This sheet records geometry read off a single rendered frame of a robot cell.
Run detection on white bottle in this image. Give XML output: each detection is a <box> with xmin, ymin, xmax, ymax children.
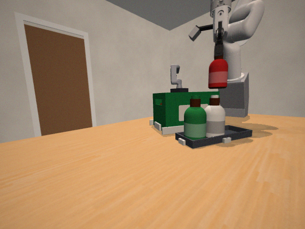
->
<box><xmin>205</xmin><ymin>95</ymin><xmax>225</xmax><ymax>138</ymax></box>

